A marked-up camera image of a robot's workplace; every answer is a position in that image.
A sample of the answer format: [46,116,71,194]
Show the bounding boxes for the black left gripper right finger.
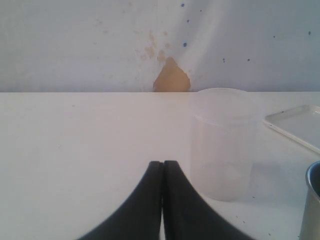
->
[162,160,248,240]

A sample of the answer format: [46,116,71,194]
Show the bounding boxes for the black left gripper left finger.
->
[81,161,164,240]

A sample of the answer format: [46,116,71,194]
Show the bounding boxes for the stainless steel cup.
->
[299,161,320,240]

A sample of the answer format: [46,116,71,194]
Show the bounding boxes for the translucent plastic container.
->
[190,88,263,202]

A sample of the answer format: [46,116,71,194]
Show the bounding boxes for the white rectangular tray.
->
[264,105,320,154]

